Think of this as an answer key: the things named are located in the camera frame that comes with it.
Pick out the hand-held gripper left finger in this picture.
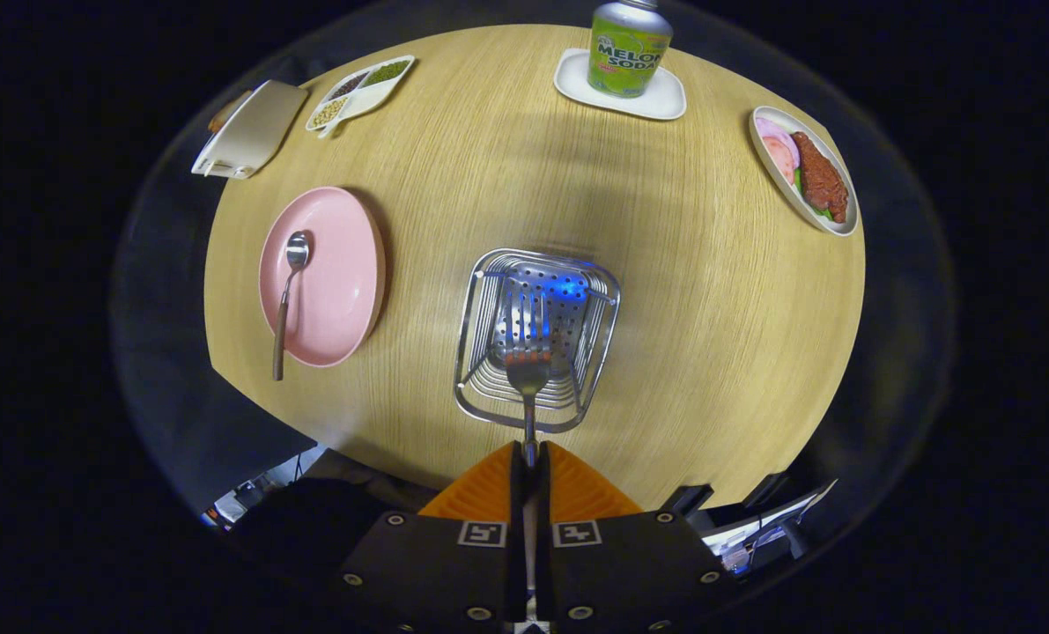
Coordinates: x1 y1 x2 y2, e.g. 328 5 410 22
335 440 525 634

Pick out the fork with wooden handle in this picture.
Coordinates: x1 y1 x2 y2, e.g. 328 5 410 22
496 289 553 617

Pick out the green soda bottle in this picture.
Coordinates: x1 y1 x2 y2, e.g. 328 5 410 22
587 0 674 98

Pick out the white divided dish with beans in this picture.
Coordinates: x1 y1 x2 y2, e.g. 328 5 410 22
305 55 417 139

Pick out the spoon with wooden handle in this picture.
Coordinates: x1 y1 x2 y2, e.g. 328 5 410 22
272 231 312 382

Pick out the metal wire cutlery basket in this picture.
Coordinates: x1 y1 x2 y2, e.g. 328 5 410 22
454 247 623 434

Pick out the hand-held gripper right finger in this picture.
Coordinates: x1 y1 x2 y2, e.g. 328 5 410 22
535 440 736 634

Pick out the pink plate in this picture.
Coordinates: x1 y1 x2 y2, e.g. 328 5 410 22
258 186 387 368

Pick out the white plate with meat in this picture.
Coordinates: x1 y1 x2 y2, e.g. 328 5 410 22
749 106 861 238

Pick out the white toaster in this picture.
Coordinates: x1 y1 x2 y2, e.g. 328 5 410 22
191 79 310 181

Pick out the white square coaster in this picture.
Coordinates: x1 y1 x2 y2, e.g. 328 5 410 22
553 48 688 122

